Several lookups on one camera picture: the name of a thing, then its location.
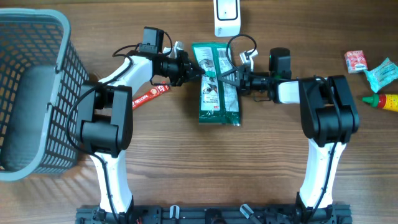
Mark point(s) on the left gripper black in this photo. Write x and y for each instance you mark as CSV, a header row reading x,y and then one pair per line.
x,y
188,70

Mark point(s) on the green cap sauce bottle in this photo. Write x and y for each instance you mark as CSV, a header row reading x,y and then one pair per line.
x,y
382,101

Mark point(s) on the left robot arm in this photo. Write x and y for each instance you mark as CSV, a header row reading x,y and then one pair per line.
x,y
104,122

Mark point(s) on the red stick sachet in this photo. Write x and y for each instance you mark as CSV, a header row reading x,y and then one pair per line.
x,y
150,95

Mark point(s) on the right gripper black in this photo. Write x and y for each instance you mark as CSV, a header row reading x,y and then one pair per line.
x,y
244,83

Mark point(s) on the teal white sachet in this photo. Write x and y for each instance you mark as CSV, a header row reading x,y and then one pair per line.
x,y
382,75

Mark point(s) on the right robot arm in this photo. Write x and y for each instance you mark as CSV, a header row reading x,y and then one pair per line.
x,y
328,118

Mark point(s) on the white barcode scanner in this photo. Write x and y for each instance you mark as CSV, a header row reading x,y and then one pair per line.
x,y
227,17

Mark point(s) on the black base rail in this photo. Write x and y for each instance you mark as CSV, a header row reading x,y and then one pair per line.
x,y
217,214

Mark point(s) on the red packet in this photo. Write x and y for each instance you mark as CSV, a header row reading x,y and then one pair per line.
x,y
355,61

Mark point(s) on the green 3M gloves packet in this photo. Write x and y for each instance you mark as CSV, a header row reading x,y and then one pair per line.
x,y
219,102

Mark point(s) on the grey plastic mesh basket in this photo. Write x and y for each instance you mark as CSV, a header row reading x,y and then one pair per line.
x,y
41,77

